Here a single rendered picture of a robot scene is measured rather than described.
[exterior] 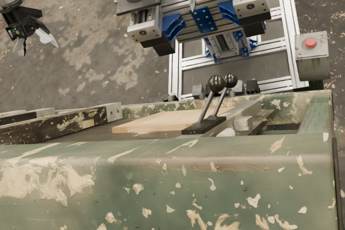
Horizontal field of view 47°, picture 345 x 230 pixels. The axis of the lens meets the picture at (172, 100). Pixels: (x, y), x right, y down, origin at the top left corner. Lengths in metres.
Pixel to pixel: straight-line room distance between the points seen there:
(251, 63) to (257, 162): 2.17
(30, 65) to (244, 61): 2.03
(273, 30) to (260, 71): 0.30
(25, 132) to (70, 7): 2.76
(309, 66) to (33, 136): 1.03
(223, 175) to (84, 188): 0.13
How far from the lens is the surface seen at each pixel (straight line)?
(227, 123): 1.01
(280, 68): 2.41
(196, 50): 2.65
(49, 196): 0.41
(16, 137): 1.23
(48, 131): 1.33
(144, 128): 1.23
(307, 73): 1.65
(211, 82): 0.82
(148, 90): 2.88
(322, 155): 0.31
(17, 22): 1.45
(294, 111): 1.52
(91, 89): 3.17
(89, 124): 1.52
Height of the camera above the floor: 2.22
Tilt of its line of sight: 54 degrees down
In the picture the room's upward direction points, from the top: 38 degrees counter-clockwise
